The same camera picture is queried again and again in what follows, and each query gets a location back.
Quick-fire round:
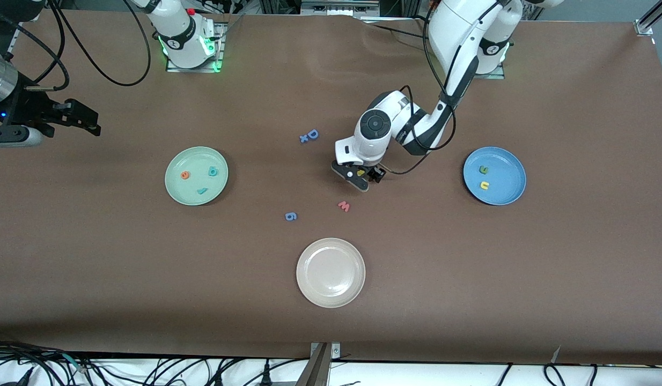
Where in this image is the beige round plate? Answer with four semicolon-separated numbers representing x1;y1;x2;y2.
296;237;366;309

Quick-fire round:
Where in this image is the light green round plate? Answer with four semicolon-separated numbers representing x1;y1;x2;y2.
165;146;230;206

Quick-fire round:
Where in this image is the blue round plate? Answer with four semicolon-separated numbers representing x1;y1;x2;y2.
463;146;527;206

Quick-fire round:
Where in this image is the brown table cover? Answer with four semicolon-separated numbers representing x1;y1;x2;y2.
0;10;662;366

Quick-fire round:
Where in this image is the grey metal rack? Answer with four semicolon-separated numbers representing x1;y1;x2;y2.
301;0;380;17

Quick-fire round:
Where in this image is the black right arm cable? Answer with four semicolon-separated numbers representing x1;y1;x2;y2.
9;0;152;89

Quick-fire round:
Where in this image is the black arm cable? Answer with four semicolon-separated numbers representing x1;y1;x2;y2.
9;0;152;89
387;0;458;175

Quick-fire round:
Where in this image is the aluminium frame rail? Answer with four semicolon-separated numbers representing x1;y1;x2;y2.
4;20;21;62

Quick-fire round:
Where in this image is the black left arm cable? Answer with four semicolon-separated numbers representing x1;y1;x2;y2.
387;0;458;175

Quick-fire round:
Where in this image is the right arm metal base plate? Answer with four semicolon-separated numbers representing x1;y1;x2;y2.
166;23;224;73

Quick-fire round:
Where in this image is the thin black power cable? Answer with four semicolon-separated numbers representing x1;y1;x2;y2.
363;15;435;41

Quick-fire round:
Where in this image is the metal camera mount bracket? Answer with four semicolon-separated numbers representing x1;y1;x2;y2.
296;342;342;386

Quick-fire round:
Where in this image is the tangled black cable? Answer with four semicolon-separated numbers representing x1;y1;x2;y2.
0;337;101;386

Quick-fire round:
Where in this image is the teal cable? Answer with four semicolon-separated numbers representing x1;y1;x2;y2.
62;353;89;373

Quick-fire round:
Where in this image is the looped black cable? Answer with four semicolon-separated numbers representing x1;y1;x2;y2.
143;357;246;386
543;363;600;386

